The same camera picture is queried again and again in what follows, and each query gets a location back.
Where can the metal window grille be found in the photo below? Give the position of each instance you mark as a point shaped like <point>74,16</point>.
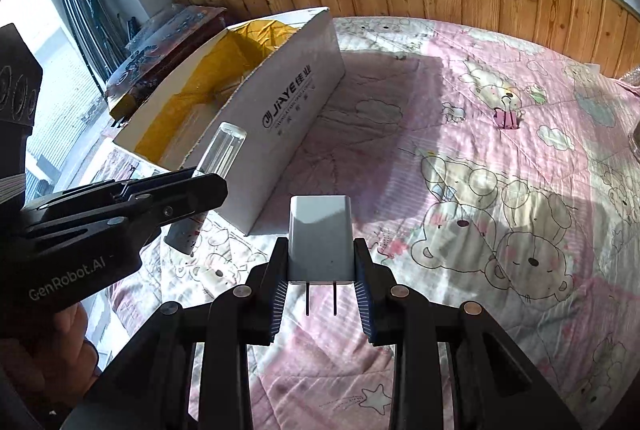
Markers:
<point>85,9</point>

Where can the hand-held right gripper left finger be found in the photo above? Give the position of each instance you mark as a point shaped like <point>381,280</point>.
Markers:
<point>277,305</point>

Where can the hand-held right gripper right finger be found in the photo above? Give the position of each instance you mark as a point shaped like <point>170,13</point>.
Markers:
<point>362,310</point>

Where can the white cardboard box yellow tape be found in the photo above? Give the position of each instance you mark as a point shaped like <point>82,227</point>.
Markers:
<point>295,109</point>

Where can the pink binder clip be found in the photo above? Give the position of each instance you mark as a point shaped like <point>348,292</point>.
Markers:
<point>505,117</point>

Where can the brown robot toy box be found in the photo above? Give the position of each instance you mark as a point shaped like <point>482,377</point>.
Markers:
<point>150,59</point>

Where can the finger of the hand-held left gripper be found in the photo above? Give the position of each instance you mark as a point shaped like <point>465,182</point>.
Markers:
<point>150,215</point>
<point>125,187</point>

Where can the clear plastic bag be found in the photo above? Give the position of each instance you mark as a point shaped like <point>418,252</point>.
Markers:
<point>631,77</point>

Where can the pink bear printed blanket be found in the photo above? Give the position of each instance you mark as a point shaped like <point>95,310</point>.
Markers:
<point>450,159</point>

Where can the white charger plug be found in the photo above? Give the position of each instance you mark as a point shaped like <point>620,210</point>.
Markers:
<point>320,235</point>

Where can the person's left hand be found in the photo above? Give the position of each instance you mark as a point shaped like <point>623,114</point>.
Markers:
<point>75,345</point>

